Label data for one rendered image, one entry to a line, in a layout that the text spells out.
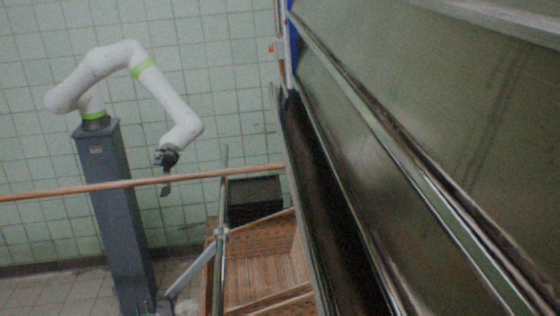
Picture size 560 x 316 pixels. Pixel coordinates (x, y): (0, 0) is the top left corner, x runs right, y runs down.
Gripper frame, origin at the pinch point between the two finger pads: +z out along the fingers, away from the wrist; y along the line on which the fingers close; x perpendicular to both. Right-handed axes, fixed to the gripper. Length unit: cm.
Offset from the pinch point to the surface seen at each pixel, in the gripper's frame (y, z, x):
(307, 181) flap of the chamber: -22, 59, -50
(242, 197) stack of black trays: 36, -46, -28
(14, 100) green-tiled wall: -6, -121, 104
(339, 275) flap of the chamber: -22, 97, -51
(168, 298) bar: 24.0, 40.5, -4.0
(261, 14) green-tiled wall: -41, -122, -49
